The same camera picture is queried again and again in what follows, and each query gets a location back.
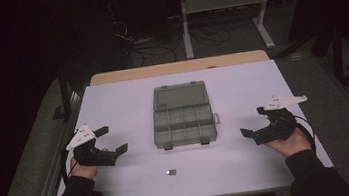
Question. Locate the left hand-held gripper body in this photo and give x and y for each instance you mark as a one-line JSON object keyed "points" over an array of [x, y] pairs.
{"points": [[94, 156]]}

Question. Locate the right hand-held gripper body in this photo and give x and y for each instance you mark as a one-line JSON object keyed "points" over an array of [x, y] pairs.
{"points": [[277, 129]]}

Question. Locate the person's left hand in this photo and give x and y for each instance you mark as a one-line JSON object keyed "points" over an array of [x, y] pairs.
{"points": [[85, 172]]}

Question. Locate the person's right hand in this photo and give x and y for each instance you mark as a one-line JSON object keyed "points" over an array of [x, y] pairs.
{"points": [[292, 146]]}

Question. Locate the black metal stand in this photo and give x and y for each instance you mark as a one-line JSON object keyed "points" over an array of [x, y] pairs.
{"points": [[65, 98], [340, 57]]}

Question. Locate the small metal part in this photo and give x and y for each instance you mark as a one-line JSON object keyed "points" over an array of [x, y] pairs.
{"points": [[171, 172]]}

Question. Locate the grey plastic compartment box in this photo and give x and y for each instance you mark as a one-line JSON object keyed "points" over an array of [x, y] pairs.
{"points": [[183, 120]]}

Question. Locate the white metal desk frame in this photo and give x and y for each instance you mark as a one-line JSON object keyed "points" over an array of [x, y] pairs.
{"points": [[217, 1]]}

